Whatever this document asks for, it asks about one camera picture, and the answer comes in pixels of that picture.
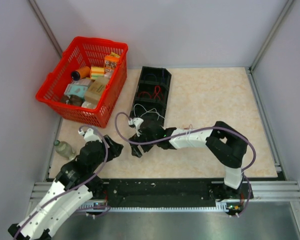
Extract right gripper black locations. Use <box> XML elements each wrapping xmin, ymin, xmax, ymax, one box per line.
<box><xmin>128</xmin><ymin>130</ymin><xmax>158</xmax><ymax>158</ymax></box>

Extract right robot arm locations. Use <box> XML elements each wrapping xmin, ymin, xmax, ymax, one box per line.
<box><xmin>128</xmin><ymin>117</ymin><xmax>248</xmax><ymax>198</ymax></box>

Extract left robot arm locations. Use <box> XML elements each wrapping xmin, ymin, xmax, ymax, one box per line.
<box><xmin>8</xmin><ymin>135</ymin><xmax>124</xmax><ymax>240</ymax></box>

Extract black three-compartment tray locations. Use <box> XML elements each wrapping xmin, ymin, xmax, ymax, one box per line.
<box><xmin>129</xmin><ymin>66</ymin><xmax>172</xmax><ymax>125</ymax></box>

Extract white cup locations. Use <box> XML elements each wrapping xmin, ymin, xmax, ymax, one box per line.
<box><xmin>81</xmin><ymin>101</ymin><xmax>97</xmax><ymax>110</ymax></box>

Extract brown cardboard box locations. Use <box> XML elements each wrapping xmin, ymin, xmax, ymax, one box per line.
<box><xmin>84</xmin><ymin>77</ymin><xmax>109</xmax><ymax>105</ymax></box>

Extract dark brown round item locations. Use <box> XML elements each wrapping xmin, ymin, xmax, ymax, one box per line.
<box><xmin>59</xmin><ymin>94</ymin><xmax>84</xmax><ymax>107</ymax></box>

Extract teal packet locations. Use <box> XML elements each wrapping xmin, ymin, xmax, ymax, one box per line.
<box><xmin>64</xmin><ymin>84</ymin><xmax>88</xmax><ymax>99</ymax></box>

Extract pink packet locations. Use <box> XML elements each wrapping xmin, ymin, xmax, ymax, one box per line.
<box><xmin>72</xmin><ymin>78</ymin><xmax>93</xmax><ymax>87</ymax></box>

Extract yellow green sponge pack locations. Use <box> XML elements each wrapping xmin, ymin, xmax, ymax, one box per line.
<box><xmin>90</xmin><ymin>66</ymin><xmax>105</xmax><ymax>80</ymax></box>

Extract orange bottle black cap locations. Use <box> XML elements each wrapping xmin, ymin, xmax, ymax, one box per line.
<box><xmin>70</xmin><ymin>66</ymin><xmax>91</xmax><ymax>81</ymax></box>

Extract orange snack box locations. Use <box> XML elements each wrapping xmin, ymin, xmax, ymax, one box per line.
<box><xmin>104</xmin><ymin>52</ymin><xmax>120</xmax><ymax>74</ymax></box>

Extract red plastic basket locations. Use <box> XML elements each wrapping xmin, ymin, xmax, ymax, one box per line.
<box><xmin>35</xmin><ymin>36</ymin><xmax>129</xmax><ymax>128</ymax></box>

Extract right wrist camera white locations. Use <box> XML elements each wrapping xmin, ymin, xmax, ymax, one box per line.
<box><xmin>128</xmin><ymin>117</ymin><xmax>144</xmax><ymax>137</ymax></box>

